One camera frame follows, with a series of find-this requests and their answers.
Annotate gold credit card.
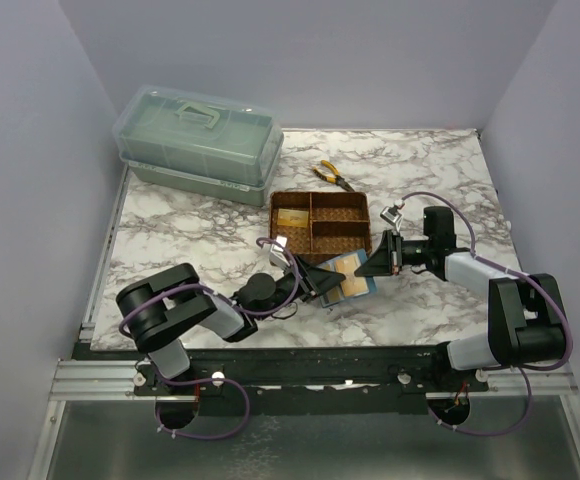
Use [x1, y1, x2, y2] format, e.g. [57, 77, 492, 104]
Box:
[277, 208, 310, 228]
[334, 254, 369, 298]
[322, 284, 345, 306]

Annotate blue leather card holder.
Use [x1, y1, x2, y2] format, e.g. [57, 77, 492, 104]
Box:
[319, 249, 377, 308]

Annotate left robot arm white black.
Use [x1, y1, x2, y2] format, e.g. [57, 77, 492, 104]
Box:
[116, 257, 346, 380]

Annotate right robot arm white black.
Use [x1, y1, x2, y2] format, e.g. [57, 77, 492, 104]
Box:
[355, 206, 572, 371]

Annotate brown woven divided basket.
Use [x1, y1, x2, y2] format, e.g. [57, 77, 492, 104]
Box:
[269, 191, 372, 264]

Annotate green plastic storage box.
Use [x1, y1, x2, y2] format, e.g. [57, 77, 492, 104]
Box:
[113, 85, 284, 207]

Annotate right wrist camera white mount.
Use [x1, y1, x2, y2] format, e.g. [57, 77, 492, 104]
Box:
[380, 199, 405, 235]

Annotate yellow handled pliers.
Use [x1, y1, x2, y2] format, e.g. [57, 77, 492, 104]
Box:
[312, 160, 354, 192]

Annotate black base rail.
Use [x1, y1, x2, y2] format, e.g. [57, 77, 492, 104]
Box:
[134, 346, 488, 416]

